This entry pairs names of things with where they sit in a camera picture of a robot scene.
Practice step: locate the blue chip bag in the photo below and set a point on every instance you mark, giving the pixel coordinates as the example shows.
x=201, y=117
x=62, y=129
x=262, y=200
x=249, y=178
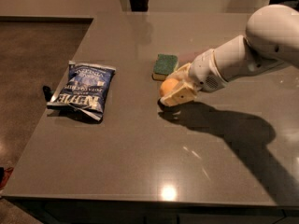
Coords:
x=85, y=90

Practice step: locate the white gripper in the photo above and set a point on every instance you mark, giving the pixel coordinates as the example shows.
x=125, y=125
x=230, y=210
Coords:
x=203, y=69

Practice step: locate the orange fruit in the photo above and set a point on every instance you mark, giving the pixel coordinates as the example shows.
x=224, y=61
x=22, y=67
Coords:
x=167, y=86

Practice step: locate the red object at floor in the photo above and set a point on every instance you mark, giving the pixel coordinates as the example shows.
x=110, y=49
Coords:
x=5, y=174

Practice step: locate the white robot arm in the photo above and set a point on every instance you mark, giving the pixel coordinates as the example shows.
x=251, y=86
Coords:
x=271, y=42

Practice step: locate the green yellow sponge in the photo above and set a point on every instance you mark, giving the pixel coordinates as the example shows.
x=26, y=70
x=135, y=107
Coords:
x=164, y=66

